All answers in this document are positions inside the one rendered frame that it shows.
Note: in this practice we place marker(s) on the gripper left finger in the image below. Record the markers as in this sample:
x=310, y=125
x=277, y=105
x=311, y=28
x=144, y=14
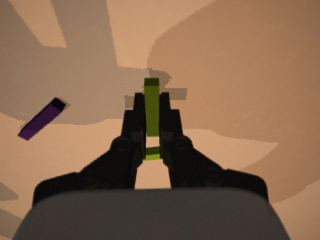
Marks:
x=116, y=168

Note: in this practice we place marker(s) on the dark purple rod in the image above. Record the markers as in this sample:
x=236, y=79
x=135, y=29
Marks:
x=45, y=116

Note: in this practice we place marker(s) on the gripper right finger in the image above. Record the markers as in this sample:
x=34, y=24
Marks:
x=190, y=168

